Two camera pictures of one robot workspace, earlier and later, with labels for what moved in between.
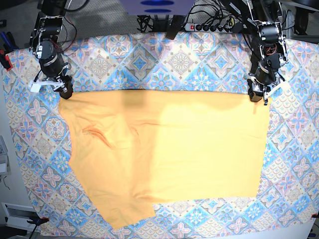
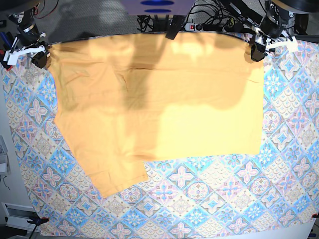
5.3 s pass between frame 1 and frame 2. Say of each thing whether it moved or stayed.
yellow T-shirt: moved
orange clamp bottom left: stayed
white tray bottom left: stayed
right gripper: moved
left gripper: moved
